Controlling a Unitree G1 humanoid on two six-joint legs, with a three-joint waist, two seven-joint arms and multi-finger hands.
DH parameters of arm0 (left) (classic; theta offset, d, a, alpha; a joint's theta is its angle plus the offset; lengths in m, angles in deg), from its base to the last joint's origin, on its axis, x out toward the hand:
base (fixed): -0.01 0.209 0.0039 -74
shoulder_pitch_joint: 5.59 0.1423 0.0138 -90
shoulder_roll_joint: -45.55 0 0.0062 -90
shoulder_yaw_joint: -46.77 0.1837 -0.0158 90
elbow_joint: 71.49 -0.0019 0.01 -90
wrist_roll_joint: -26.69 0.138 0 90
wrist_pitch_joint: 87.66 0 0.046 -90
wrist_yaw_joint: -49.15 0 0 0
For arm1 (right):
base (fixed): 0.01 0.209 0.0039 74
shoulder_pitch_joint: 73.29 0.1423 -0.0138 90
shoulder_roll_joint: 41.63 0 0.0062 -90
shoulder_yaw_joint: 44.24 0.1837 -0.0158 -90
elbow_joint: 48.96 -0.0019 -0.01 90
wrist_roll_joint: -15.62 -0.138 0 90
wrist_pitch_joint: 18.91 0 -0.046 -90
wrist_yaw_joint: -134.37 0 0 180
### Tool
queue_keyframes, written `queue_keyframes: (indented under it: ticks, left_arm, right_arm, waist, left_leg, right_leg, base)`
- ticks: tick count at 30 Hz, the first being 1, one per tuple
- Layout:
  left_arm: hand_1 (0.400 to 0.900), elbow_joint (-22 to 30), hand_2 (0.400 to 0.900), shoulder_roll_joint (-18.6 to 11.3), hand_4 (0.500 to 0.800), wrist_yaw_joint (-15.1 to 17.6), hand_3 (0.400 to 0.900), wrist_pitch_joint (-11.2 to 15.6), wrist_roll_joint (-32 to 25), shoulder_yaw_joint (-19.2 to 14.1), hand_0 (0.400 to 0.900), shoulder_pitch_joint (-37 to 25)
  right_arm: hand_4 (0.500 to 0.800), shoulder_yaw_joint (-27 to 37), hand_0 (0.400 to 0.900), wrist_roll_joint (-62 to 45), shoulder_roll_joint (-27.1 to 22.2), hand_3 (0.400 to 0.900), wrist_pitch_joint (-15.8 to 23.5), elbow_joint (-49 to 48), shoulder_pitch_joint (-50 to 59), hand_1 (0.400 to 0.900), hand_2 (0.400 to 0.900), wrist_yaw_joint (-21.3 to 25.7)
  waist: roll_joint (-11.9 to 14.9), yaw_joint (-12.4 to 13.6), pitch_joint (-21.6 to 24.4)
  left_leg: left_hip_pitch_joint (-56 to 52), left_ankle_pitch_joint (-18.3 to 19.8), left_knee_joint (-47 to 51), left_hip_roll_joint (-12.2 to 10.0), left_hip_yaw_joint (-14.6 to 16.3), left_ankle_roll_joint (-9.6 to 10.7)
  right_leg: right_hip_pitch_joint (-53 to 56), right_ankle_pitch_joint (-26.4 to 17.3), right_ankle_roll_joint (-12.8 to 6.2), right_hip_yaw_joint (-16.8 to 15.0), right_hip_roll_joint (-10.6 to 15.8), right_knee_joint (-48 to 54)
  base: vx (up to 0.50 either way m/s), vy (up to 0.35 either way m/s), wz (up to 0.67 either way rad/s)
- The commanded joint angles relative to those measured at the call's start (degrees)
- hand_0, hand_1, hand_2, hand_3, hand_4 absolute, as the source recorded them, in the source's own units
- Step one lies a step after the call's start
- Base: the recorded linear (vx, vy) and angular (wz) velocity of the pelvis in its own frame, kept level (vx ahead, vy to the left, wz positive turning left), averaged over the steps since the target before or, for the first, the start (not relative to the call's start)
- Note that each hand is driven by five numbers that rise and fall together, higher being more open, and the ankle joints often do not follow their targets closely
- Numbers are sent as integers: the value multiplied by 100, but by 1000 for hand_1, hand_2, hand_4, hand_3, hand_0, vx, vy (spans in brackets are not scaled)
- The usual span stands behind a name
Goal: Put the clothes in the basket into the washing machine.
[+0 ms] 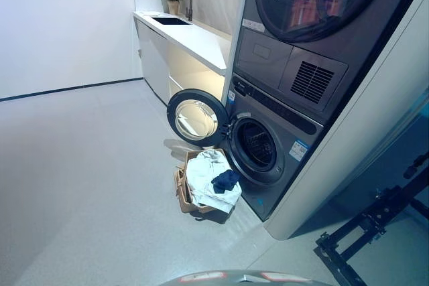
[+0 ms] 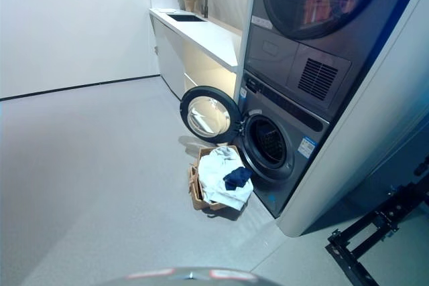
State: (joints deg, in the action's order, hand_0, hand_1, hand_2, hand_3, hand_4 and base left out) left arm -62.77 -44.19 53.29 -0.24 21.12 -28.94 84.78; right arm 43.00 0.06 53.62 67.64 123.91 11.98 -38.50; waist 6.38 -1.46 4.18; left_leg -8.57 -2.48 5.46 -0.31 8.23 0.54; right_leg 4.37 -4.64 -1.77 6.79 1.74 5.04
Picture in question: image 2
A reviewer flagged navy blue garment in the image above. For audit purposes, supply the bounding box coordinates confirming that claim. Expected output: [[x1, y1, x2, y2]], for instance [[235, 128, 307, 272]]
[[223, 166, 253, 191]]

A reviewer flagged round washing machine door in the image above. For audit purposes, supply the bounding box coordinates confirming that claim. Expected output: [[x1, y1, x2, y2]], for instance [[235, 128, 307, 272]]
[[180, 85, 243, 140]]

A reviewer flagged woven wicker laundry basket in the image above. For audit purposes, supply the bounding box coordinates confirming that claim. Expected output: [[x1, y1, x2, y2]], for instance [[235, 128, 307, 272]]
[[188, 145, 249, 214]]

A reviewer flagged washing machine drum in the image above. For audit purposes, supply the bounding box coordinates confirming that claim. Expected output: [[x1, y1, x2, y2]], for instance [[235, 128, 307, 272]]
[[234, 69, 332, 219]]

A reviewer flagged light grey garment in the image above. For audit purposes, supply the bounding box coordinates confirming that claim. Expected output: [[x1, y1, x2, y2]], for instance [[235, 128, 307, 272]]
[[214, 147, 237, 161]]

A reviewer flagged white garment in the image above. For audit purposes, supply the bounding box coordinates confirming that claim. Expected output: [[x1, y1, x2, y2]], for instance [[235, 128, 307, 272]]
[[197, 147, 254, 212]]

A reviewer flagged white base cabinet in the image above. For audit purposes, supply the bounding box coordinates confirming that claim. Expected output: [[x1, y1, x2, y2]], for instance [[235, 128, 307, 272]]
[[150, 17, 189, 100]]

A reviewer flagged white countertop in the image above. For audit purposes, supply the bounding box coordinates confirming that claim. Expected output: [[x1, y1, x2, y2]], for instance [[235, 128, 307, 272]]
[[149, 7, 243, 74]]

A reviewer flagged blue energy label sticker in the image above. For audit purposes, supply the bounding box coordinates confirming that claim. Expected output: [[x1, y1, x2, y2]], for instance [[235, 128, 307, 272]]
[[298, 136, 318, 157]]

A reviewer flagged grey stacked tumble dryer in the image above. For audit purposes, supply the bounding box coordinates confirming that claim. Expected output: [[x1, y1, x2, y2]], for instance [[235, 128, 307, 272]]
[[245, 0, 427, 123]]

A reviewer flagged black undermount sink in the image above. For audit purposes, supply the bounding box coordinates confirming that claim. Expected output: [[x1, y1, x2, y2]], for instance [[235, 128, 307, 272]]
[[166, 13, 209, 23]]

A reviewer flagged robot torso grey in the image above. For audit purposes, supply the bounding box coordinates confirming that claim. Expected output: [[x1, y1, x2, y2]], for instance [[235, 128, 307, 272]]
[[88, 265, 271, 286]]

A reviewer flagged white appliance enclosure cabinet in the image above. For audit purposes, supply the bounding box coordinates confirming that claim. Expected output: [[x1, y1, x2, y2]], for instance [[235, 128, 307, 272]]
[[233, 0, 429, 236]]

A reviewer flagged black metal frame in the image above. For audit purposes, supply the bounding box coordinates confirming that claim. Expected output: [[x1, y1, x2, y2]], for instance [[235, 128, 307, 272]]
[[325, 161, 429, 286]]

